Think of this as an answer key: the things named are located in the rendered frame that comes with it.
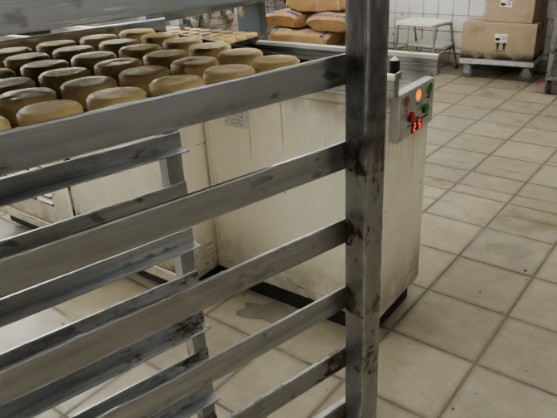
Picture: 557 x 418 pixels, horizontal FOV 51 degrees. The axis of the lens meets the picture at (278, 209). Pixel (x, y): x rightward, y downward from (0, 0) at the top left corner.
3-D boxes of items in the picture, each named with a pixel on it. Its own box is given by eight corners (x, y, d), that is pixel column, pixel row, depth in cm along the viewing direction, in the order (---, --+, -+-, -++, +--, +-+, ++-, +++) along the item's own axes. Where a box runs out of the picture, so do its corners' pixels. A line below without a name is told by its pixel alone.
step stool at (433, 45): (458, 68, 543) (462, 17, 524) (432, 77, 516) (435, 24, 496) (418, 62, 573) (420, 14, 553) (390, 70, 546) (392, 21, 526)
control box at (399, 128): (387, 141, 167) (389, 94, 161) (422, 119, 184) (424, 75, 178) (399, 143, 165) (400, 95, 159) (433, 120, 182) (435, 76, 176)
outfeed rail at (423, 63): (51, 36, 287) (48, 22, 284) (56, 36, 289) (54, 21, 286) (438, 75, 176) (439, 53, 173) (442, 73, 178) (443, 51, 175)
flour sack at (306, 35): (263, 47, 562) (262, 29, 554) (287, 40, 593) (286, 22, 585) (328, 52, 524) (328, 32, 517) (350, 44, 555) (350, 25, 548)
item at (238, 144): (218, 283, 232) (192, 57, 193) (269, 246, 257) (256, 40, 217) (375, 345, 193) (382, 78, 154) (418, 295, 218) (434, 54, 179)
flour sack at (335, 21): (346, 35, 513) (346, 15, 506) (304, 33, 534) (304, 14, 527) (379, 22, 566) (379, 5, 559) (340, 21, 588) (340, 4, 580)
